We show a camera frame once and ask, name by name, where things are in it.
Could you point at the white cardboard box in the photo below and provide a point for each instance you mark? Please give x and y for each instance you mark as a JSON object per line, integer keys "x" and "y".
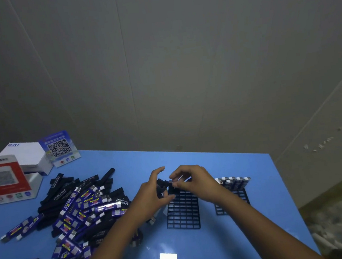
{"x": 24, "y": 152}

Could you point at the person's left forearm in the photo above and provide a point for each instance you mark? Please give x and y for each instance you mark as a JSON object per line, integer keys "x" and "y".
{"x": 111, "y": 253}

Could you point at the black grid tray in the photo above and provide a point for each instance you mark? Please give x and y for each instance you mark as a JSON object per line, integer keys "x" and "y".
{"x": 243, "y": 194}
{"x": 183, "y": 215}

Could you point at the person's left hand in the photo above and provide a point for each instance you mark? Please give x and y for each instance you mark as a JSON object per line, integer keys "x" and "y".
{"x": 145, "y": 203}

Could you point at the pile of mixed lighters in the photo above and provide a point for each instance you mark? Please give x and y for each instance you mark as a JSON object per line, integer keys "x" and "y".
{"x": 76, "y": 211}

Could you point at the person's right forearm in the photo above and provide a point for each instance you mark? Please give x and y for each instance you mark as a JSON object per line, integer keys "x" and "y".
{"x": 267, "y": 233}

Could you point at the person's right hand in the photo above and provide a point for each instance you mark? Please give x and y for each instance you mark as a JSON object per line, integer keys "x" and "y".
{"x": 201, "y": 182}

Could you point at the red code sign stand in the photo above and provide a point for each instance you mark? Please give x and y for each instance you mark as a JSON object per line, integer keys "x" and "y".
{"x": 2, "y": 179}

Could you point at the black slim lighter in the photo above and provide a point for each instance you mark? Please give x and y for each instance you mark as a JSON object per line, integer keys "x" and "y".
{"x": 171, "y": 190}
{"x": 159, "y": 190}
{"x": 163, "y": 183}

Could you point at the row of blue lighters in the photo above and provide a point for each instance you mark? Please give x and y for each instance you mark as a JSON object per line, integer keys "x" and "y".
{"x": 234, "y": 182}

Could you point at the blue code sign stand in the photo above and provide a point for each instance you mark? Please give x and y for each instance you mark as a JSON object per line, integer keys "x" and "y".
{"x": 58, "y": 148}

